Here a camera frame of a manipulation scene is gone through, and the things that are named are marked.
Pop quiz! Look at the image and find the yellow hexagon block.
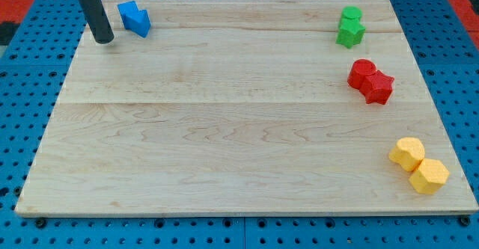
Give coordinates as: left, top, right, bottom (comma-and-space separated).
409, 159, 450, 194

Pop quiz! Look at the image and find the green round block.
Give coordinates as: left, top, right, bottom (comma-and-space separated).
340, 6, 362, 22

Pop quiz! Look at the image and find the light wooden board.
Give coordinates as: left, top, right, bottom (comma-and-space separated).
16, 0, 478, 218

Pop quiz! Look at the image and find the blue triangular block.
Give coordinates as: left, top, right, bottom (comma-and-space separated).
123, 10, 150, 38

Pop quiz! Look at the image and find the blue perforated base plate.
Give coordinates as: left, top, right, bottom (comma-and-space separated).
1, 0, 478, 248

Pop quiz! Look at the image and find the green star block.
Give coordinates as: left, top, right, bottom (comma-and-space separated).
336, 19, 366, 49

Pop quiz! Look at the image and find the blue square block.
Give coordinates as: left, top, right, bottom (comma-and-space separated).
118, 1, 138, 28

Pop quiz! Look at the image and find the red star block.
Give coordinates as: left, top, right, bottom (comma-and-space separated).
359, 70, 394, 105

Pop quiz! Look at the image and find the yellow heart block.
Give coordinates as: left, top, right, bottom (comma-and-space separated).
388, 137, 425, 172

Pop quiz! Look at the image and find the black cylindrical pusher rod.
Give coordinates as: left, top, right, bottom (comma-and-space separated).
78, 0, 114, 44

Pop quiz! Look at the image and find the red round block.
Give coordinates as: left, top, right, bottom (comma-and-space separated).
347, 59, 377, 90

